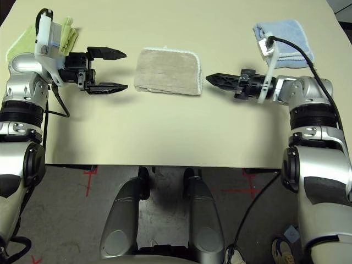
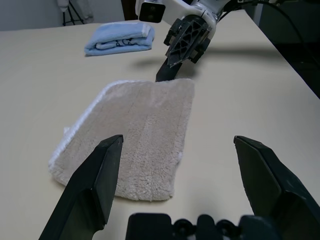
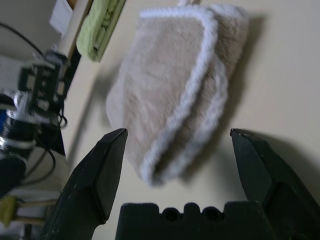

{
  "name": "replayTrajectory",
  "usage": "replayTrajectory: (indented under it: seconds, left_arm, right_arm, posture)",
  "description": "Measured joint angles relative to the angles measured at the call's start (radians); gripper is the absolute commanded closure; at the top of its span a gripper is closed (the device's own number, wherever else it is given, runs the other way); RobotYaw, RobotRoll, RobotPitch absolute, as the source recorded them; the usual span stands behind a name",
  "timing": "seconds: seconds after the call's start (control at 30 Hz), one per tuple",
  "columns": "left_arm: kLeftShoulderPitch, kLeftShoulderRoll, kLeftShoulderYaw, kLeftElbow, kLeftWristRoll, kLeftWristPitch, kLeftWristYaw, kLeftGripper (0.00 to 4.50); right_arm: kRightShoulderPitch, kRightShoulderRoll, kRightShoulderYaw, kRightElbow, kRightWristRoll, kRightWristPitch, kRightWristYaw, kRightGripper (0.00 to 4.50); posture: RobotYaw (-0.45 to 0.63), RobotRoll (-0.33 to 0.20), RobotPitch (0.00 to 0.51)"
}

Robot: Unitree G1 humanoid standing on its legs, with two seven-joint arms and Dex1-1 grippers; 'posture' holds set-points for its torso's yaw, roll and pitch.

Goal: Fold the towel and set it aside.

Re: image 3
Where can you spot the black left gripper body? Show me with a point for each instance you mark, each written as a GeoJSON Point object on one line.
{"type": "Point", "coordinates": [42, 85]}

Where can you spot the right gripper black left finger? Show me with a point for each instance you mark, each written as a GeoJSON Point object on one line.
{"type": "Point", "coordinates": [95, 180]}

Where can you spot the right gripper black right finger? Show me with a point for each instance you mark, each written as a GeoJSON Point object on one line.
{"type": "Point", "coordinates": [270, 180]}

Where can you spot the beige towel with white trim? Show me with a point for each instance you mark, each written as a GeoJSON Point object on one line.
{"type": "Point", "coordinates": [160, 82]}

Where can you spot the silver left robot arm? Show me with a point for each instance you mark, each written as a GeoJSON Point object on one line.
{"type": "Point", "coordinates": [15, 130]}

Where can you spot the folded green towel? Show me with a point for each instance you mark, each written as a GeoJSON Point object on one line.
{"type": "Point", "coordinates": [96, 32]}

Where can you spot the white paper sheet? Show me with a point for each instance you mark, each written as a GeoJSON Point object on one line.
{"type": "Point", "coordinates": [60, 16]}

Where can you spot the small yellow object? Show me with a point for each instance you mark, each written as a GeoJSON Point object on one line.
{"type": "Point", "coordinates": [7, 211]}

